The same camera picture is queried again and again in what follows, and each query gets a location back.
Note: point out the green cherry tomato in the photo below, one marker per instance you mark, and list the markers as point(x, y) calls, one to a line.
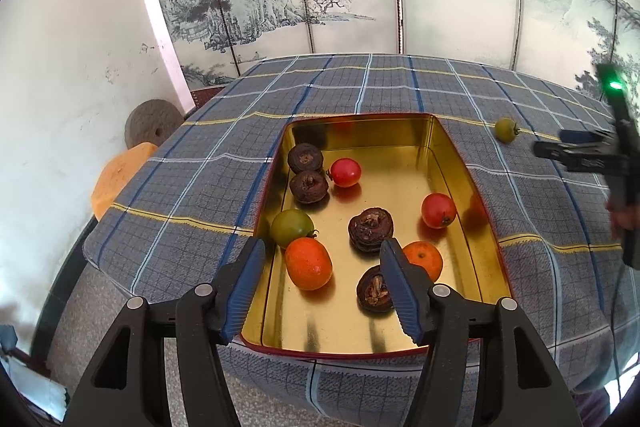
point(506, 130)
point(291, 227)

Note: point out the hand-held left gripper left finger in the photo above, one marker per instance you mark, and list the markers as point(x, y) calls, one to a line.
point(245, 294)

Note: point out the orange stool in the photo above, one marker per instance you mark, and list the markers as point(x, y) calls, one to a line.
point(120, 179)

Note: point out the small blue object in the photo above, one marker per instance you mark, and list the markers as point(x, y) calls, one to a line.
point(7, 337)

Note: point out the red cherry tomato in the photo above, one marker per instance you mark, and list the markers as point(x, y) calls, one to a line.
point(346, 172)
point(438, 210)

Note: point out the oval orange kumquat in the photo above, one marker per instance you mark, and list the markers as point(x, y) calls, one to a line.
point(308, 263)

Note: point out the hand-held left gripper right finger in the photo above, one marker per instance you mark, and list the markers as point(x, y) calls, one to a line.
point(400, 294)

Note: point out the golden rectangular tin box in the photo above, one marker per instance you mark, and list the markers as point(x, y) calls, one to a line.
point(400, 147)

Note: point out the person's right hand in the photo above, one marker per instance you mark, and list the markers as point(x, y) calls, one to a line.
point(619, 219)

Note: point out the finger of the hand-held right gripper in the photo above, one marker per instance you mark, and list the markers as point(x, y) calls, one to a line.
point(575, 159)
point(582, 136)

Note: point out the white crumpled paper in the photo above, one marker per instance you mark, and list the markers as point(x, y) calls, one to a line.
point(30, 387)

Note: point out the dark brown water chestnut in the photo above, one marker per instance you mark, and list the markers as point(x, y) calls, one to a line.
point(309, 187)
point(372, 292)
point(305, 157)
point(371, 229)

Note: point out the round orange kumquat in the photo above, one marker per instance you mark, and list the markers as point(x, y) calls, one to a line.
point(426, 259)

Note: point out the blue grey checkered tablecloth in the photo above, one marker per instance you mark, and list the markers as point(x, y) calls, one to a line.
point(200, 187)

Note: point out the grey round millstone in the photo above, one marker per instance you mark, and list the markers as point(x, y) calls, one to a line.
point(150, 124)

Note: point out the purple patterned clothing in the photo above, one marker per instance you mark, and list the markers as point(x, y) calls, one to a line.
point(595, 407)

